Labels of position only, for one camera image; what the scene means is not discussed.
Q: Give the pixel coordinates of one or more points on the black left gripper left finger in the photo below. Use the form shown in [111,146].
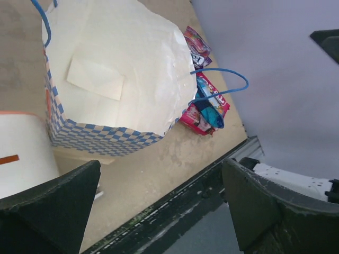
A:
[50,217]

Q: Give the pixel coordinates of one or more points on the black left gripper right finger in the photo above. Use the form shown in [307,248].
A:
[270,218]

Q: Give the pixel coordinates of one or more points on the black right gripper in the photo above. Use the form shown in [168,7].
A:
[328,40]

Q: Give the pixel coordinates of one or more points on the blue snack bag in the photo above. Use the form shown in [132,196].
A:
[210,108]

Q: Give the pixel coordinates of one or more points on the pink snack bag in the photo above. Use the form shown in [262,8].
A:
[194,120]

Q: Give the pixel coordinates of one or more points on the purple Fox's berries bag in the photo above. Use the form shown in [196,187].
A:
[199,49]

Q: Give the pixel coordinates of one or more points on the blue checkered paper bag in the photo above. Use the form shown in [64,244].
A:
[119,74]

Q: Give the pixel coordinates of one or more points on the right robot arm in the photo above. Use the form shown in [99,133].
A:
[321,189]

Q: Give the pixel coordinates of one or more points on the white paper roll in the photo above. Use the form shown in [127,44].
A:
[27,158]

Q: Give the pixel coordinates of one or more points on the aluminium frame rail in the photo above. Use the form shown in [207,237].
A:
[249,148]

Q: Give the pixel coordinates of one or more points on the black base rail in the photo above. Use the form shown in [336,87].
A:
[144,226]

